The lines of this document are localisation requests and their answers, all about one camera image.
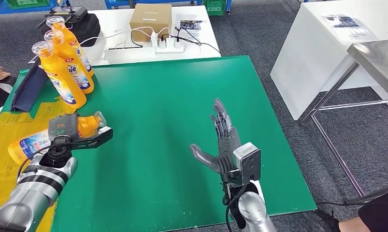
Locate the brown cardboard box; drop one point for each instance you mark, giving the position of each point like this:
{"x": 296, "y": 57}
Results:
{"x": 150, "y": 19}

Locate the black carrying case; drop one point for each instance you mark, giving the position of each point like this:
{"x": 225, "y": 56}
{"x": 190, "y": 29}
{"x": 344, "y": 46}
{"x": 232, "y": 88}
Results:
{"x": 91, "y": 28}

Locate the black remote controller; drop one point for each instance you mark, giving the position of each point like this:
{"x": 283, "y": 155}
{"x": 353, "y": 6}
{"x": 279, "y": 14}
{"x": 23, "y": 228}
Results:
{"x": 75, "y": 12}

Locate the yellow taped sheet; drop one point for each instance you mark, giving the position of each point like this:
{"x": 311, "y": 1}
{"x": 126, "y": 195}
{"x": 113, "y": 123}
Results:
{"x": 1, "y": 160}

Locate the white power strip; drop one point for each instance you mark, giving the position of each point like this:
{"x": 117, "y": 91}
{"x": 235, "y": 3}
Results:
{"x": 169, "y": 50}

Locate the white charger plug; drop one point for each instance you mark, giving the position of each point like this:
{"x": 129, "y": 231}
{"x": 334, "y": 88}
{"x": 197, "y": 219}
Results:
{"x": 154, "y": 39}
{"x": 178, "y": 44}
{"x": 169, "y": 42}
{"x": 162, "y": 43}

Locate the green table mat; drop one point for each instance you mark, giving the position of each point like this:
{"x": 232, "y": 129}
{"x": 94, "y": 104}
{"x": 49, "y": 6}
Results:
{"x": 165, "y": 96}

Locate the printed paper leaflet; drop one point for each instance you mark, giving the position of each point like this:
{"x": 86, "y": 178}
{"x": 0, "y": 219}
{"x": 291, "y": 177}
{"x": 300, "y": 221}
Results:
{"x": 342, "y": 23}
{"x": 190, "y": 25}

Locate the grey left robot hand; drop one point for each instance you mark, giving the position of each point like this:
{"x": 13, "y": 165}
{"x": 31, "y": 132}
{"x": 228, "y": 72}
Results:
{"x": 64, "y": 126}

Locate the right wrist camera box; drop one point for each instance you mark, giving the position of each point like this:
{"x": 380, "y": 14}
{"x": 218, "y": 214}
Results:
{"x": 248, "y": 163}

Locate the small white table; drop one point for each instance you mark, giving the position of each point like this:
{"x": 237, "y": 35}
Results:
{"x": 117, "y": 19}

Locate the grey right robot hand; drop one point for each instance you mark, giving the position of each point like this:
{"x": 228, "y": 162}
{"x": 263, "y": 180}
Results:
{"x": 227, "y": 144}

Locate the orange Tide detergent bottle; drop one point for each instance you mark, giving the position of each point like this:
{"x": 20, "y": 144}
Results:
{"x": 67, "y": 36}
{"x": 27, "y": 147}
{"x": 57, "y": 80}
{"x": 78, "y": 80}

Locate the stainless steel table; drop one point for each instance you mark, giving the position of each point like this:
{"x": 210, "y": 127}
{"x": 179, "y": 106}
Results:
{"x": 379, "y": 59}

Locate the dark blue tablet case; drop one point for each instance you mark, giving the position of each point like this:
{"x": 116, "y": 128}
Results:
{"x": 27, "y": 93}

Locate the large white table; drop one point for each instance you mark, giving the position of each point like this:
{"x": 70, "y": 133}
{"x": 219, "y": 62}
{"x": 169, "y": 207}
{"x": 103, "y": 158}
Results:
{"x": 309, "y": 64}

